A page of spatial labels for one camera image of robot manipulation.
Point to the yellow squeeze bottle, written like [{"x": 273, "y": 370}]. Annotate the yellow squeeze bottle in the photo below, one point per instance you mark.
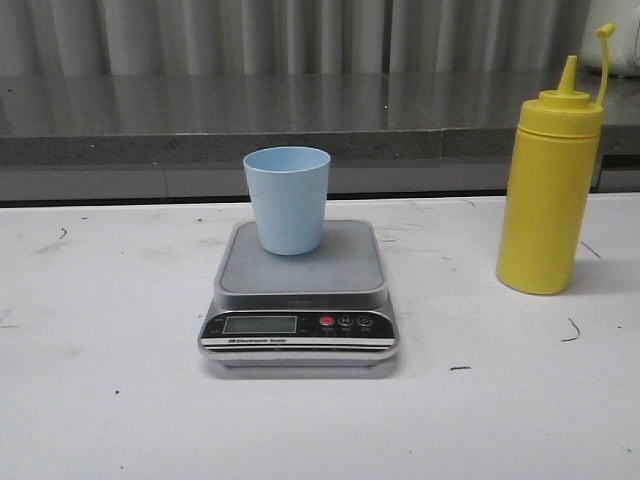
[{"x": 556, "y": 144}]

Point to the light blue plastic cup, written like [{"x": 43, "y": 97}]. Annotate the light blue plastic cup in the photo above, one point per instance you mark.
[{"x": 288, "y": 188}]

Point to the silver digital kitchen scale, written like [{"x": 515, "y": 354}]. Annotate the silver digital kitchen scale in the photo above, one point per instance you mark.
[{"x": 330, "y": 307}]

